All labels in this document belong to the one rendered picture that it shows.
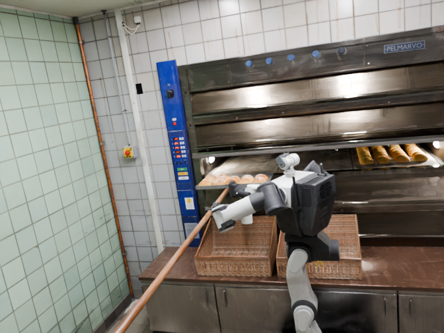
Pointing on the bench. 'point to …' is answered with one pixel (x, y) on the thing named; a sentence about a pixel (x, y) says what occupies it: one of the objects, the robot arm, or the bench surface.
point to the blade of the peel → (239, 184)
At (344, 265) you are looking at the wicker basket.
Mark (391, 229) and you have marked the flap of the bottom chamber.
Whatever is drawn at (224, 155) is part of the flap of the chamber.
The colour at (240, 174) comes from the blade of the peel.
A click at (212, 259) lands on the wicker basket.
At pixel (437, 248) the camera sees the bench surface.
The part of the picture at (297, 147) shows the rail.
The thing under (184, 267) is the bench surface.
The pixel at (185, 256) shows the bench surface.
